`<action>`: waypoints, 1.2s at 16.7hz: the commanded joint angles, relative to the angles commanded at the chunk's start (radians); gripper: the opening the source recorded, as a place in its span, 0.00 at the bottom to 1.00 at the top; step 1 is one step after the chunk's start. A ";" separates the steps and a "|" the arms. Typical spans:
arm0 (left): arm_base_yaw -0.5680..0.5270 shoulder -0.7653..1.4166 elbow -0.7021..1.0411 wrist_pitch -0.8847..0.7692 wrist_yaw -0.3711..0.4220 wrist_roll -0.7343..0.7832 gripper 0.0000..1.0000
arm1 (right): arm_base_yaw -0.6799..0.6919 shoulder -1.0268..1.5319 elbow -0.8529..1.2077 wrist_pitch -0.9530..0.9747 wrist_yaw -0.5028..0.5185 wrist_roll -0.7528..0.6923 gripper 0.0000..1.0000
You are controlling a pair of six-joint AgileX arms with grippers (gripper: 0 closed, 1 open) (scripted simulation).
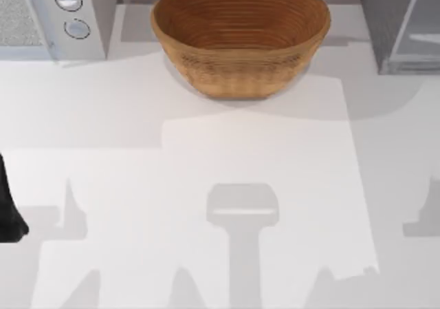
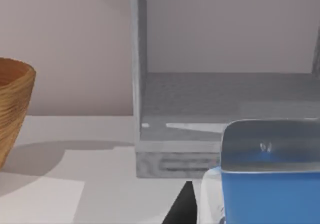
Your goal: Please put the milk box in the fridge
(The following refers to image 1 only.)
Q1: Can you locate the brown woven basket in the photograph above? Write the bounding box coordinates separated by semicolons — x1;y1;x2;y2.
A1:
150;0;332;100

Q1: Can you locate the pale microwave oven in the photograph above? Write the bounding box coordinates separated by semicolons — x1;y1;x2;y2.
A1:
0;0;120;63

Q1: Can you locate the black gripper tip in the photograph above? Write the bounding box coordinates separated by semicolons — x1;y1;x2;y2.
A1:
0;153;30;244

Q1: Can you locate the grey cabinet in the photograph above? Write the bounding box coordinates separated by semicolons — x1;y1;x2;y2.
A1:
355;0;440;76

